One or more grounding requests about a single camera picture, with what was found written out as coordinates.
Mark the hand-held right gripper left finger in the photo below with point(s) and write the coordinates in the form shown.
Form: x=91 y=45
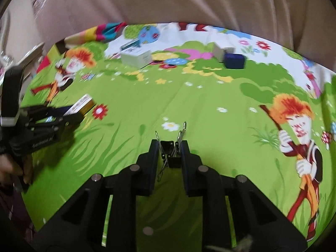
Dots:
x=156 y=162

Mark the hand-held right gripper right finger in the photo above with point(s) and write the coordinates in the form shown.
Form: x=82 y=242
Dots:
x=183 y=162

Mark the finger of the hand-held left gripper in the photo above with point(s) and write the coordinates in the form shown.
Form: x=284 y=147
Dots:
x=65 y=123
x=44 y=111

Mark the black binder clip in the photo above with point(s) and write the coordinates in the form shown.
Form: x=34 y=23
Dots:
x=166 y=147
x=174 y=162

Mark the small gold and white box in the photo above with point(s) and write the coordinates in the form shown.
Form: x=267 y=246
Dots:
x=82 y=105

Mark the person's left hand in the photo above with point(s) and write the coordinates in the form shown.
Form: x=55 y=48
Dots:
x=8 y=168

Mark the white ornate dresser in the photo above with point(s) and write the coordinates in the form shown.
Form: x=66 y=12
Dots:
x=31 y=53

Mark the green cartoon printed mat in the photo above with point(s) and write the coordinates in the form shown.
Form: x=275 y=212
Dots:
x=183 y=97

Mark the white cardboard box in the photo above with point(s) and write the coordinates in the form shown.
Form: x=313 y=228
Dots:
x=135 y=57

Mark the teal and white box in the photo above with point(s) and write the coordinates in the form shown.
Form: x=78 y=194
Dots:
x=130 y=46

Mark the dark blue box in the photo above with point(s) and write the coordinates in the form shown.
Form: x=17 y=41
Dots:
x=235 y=61

